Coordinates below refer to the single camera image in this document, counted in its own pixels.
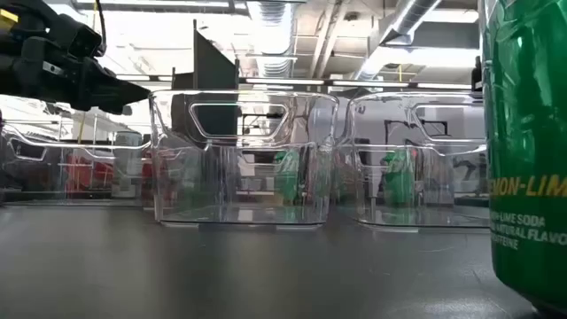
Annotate white Celsius can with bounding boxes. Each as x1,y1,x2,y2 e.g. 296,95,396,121
113,131,144,199

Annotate red bin cart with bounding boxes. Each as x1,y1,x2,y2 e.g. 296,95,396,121
64,153,115,196

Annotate ribbed silver ceiling duct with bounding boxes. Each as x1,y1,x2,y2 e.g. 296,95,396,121
247,0,296,80

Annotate black partition panel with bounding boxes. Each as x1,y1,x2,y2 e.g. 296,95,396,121
171,19,241,150

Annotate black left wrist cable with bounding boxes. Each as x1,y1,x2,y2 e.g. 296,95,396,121
94,0,108,57

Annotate clear plastic bin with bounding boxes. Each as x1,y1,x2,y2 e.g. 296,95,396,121
0,122,155,208
340,90,491,230
148,89,341,228

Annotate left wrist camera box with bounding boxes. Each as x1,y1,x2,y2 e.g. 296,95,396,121
46,15,106,58

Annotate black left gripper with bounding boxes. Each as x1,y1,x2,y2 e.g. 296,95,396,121
0,37,151,115

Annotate red Coca-Cola can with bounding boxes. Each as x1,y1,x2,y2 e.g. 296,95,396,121
141,148,155,198

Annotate smooth silver ceiling duct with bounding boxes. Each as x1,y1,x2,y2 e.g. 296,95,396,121
353,0,444,82

